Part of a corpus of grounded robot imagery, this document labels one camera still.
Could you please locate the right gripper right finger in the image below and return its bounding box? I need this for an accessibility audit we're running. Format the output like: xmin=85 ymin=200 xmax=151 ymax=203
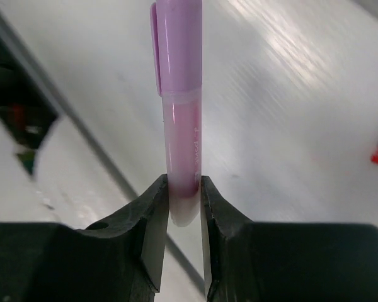
xmin=200 ymin=176 xmax=378 ymax=301

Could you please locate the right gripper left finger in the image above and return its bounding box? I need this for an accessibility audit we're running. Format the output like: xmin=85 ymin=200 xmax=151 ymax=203
xmin=0 ymin=175 xmax=169 ymax=301

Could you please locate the purple cap highlighter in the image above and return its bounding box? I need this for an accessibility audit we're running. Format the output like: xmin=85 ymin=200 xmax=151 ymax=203
xmin=150 ymin=1 xmax=202 ymax=227

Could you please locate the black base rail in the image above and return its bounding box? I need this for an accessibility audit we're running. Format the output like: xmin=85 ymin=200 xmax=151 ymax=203
xmin=0 ymin=13 xmax=137 ymax=201

